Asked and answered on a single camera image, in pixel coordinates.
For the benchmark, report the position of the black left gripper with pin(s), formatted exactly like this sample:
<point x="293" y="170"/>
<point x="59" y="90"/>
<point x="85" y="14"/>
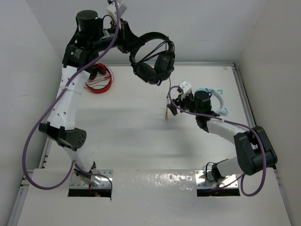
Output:
<point x="126" y="40"/>

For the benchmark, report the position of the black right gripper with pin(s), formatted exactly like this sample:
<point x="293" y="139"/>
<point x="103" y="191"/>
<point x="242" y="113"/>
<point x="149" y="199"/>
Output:
<point x="179" y="102"/>

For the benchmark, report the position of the black over-ear headphones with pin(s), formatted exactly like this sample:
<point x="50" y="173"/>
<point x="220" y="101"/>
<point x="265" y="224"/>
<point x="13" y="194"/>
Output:
<point x="158" y="65"/>

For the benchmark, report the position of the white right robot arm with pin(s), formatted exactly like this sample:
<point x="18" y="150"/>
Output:
<point x="253" y="148"/>

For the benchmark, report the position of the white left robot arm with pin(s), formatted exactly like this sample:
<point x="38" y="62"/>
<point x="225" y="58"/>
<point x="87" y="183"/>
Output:
<point x="60" y="126"/>

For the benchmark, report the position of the teal cat-ear headphones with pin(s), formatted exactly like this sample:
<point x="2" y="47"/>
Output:
<point x="218" y="95"/>

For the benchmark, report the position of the red headphones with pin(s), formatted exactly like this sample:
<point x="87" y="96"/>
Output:
<point x="100" y="80"/>

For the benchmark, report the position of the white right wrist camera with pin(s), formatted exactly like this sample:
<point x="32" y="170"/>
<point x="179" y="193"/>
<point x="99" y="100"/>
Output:
<point x="185" y="88"/>

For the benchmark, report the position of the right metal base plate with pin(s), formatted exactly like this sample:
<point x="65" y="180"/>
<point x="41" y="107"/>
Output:
<point x="204" y="180"/>

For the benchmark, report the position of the metal base plate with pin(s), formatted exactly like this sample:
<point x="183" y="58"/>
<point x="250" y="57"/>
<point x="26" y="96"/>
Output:
<point x="83" y="181"/>
<point x="204" y="180"/>

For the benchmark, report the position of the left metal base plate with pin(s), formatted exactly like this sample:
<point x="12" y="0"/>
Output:
<point x="83" y="181"/>

